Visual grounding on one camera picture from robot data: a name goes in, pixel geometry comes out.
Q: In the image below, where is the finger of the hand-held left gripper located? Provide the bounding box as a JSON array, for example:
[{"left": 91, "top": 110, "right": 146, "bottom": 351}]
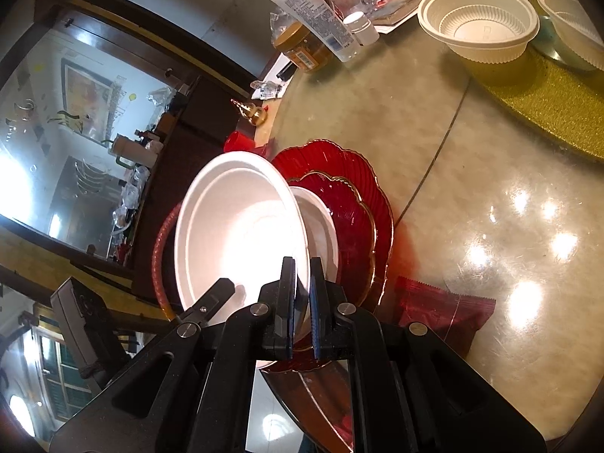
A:
[{"left": 177, "top": 278, "right": 236, "bottom": 330}]

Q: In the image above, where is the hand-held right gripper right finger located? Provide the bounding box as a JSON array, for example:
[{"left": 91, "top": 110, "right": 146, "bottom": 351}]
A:
[{"left": 309, "top": 257, "right": 548, "bottom": 453}]

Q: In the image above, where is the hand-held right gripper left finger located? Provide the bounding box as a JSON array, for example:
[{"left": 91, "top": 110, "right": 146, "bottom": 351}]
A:
[{"left": 49, "top": 257, "right": 298, "bottom": 453}]

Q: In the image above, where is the white bowl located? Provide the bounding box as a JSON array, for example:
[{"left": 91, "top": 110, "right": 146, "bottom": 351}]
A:
[
  {"left": 174, "top": 151, "right": 312, "bottom": 370},
  {"left": 288, "top": 186, "right": 341, "bottom": 288}
]

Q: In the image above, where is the red plate white sticker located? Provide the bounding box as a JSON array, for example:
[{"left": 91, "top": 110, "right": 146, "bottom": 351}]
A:
[{"left": 283, "top": 172, "right": 378, "bottom": 373}]

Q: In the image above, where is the red scalloped plate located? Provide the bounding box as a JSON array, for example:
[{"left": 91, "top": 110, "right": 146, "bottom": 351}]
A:
[{"left": 153, "top": 139, "right": 395, "bottom": 453}]

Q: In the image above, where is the cream ribbed bowl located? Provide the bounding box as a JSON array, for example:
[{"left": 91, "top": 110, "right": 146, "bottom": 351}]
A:
[
  {"left": 535, "top": 0, "right": 604, "bottom": 72},
  {"left": 418, "top": 0, "right": 540, "bottom": 64}
]

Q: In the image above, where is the red packet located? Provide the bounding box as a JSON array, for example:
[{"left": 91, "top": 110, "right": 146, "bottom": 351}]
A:
[{"left": 394, "top": 276, "right": 497, "bottom": 357}]

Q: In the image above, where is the red cup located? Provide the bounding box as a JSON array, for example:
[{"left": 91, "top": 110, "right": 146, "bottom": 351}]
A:
[{"left": 224, "top": 131, "right": 272, "bottom": 161}]

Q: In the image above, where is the mirrored wooden cabinet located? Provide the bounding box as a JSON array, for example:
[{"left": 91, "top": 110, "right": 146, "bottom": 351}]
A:
[{"left": 0, "top": 0, "right": 265, "bottom": 303}]

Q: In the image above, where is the small plastic packet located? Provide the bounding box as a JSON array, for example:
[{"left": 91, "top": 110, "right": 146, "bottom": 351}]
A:
[{"left": 250, "top": 80, "right": 284, "bottom": 101}]

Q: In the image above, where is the white paper sheet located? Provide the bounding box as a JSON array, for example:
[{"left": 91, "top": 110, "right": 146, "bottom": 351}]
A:
[{"left": 257, "top": 52, "right": 296, "bottom": 88}]

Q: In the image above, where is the brown spread jar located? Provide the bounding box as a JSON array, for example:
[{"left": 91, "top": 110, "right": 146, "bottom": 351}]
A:
[{"left": 271, "top": 12, "right": 333, "bottom": 74}]

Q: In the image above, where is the small white bottle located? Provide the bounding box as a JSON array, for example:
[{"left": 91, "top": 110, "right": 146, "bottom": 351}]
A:
[{"left": 342, "top": 11, "right": 381, "bottom": 48}]

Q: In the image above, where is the gold glitter round mat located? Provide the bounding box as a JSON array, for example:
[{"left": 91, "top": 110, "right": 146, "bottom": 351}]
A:
[{"left": 465, "top": 42, "right": 604, "bottom": 163}]

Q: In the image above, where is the brown book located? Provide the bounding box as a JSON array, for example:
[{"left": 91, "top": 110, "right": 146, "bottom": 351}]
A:
[{"left": 373, "top": 0, "right": 425, "bottom": 26}]

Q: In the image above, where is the teal plate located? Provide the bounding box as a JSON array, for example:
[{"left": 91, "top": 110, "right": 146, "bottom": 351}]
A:
[{"left": 538, "top": 14, "right": 595, "bottom": 64}]

